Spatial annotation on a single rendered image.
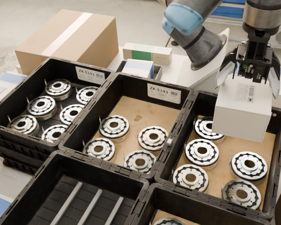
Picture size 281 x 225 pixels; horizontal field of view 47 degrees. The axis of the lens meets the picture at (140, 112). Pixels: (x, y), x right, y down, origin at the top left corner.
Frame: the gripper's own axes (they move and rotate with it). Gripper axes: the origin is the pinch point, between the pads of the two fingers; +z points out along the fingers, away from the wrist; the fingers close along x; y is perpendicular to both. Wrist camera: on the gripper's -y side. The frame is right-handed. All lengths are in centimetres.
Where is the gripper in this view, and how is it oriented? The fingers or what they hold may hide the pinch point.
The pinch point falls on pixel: (245, 91)
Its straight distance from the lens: 84.9
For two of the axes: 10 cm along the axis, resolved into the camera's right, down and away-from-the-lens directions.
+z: 0.4, 7.2, 6.9
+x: 9.5, 1.9, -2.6
